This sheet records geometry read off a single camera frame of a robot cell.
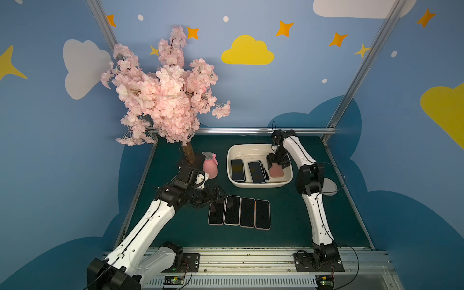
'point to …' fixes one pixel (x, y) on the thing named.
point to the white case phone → (232, 210)
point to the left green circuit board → (172, 280)
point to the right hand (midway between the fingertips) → (277, 165)
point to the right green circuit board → (325, 282)
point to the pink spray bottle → (209, 165)
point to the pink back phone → (276, 171)
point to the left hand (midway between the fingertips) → (219, 195)
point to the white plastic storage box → (251, 153)
